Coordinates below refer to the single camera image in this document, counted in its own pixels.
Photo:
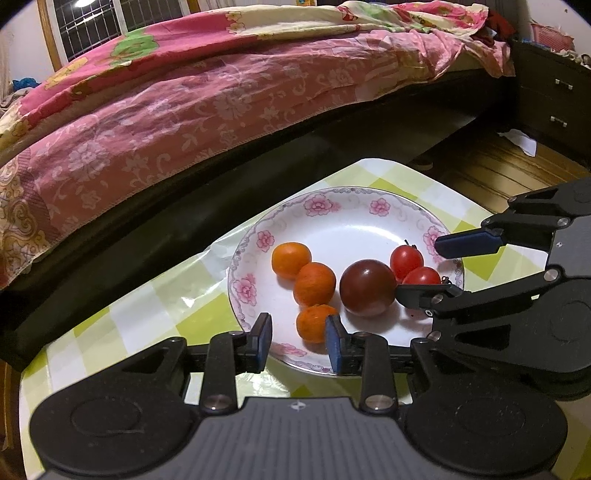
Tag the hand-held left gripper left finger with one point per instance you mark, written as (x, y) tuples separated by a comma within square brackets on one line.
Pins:
[(263, 339)]

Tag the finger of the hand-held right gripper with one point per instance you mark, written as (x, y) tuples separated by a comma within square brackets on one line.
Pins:
[(422, 296), (468, 243)]

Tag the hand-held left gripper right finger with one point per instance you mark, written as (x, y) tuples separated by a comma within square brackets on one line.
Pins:
[(333, 345)]

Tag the red cherry tomato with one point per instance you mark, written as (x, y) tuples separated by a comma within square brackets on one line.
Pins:
[(406, 261), (421, 277)]

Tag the small orange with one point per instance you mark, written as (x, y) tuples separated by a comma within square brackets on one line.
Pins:
[(314, 324), (291, 261), (315, 284)]

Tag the large dark red tomato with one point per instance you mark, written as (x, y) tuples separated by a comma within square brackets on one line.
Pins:
[(368, 288)]

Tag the white floral rimmed plate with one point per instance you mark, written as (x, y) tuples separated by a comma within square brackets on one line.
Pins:
[(351, 235)]

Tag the green checked plastic tablecloth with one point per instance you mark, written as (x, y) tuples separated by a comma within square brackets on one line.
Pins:
[(152, 314)]

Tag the white paper scrap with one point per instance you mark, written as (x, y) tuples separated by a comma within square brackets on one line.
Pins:
[(521, 141)]

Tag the dark nightstand with drawers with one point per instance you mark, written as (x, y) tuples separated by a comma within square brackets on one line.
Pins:
[(554, 92)]

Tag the pink basket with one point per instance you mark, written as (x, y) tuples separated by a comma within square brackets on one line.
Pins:
[(551, 36)]

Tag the red cloth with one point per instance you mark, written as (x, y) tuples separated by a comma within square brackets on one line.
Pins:
[(501, 21)]

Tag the pink floral blanket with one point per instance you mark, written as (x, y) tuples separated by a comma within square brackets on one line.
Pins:
[(184, 115)]

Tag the barred window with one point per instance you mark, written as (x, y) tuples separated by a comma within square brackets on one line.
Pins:
[(106, 25)]

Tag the dark bed frame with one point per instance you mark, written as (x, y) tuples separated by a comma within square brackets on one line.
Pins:
[(138, 240)]

